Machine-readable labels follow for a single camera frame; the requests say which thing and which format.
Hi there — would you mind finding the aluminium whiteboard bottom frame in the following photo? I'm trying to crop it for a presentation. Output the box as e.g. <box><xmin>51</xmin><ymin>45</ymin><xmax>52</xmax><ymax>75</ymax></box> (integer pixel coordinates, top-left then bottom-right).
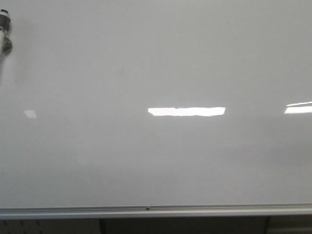
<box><xmin>0</xmin><ymin>203</ymin><xmax>312</xmax><ymax>220</ymax></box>

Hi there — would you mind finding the white whiteboard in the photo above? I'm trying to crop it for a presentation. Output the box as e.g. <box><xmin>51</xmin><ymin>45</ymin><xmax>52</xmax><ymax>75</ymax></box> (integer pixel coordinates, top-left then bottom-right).
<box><xmin>0</xmin><ymin>0</ymin><xmax>312</xmax><ymax>208</ymax></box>

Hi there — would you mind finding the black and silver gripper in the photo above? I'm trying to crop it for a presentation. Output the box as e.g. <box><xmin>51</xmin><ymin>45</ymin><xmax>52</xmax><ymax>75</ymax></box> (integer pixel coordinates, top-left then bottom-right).
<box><xmin>0</xmin><ymin>9</ymin><xmax>12</xmax><ymax>55</ymax></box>

